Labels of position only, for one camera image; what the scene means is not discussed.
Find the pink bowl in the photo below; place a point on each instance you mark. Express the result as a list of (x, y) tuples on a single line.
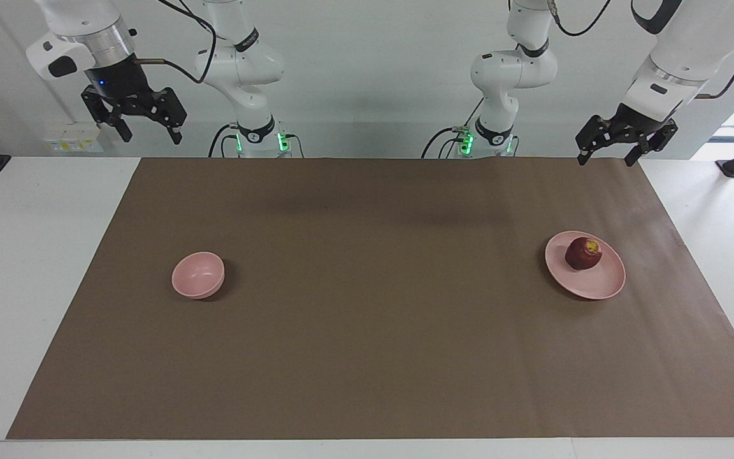
[(196, 275)]

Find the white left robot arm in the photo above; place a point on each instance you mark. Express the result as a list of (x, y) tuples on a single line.
[(507, 70)]

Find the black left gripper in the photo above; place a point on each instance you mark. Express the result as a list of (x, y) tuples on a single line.
[(644, 124)]

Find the pink plate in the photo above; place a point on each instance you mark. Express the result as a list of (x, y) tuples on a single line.
[(596, 284)]

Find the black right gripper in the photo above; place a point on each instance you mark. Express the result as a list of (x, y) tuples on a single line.
[(118, 80)]

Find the dark red apple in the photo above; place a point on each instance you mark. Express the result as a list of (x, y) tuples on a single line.
[(582, 255)]

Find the brown table mat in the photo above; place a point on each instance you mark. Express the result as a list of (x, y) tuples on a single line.
[(367, 350)]

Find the white wall socket box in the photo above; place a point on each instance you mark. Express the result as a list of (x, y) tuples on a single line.
[(71, 139)]

